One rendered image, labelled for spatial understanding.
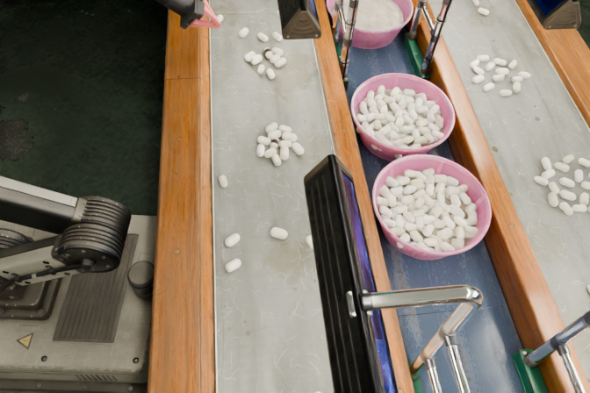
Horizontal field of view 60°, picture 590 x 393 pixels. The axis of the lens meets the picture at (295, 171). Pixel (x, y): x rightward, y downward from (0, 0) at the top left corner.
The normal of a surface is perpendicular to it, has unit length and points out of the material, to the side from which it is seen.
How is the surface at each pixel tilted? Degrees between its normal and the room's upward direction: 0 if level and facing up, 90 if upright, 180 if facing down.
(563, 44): 0
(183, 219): 0
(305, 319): 0
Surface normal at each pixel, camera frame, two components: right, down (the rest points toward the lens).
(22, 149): 0.04, -0.58
